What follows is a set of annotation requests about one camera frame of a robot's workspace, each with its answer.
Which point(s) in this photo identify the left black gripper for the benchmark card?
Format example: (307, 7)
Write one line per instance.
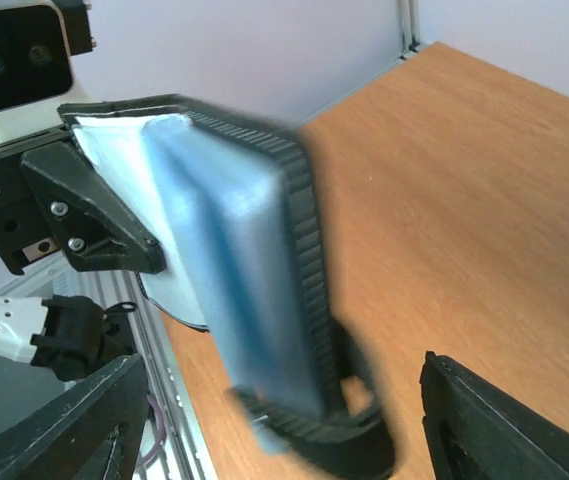
(93, 226)

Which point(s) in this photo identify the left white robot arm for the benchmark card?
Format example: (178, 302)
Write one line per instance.
(72, 336)

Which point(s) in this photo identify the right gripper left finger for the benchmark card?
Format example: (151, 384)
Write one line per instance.
(92, 431)

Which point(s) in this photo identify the black leather card holder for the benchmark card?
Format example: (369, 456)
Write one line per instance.
(232, 200)

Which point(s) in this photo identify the aluminium frame rails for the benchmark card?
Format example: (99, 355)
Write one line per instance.
(175, 441)

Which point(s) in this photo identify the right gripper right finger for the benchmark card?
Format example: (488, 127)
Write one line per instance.
(474, 430)

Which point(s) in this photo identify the left aluminium corner post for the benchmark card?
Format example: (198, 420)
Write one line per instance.
(410, 29)

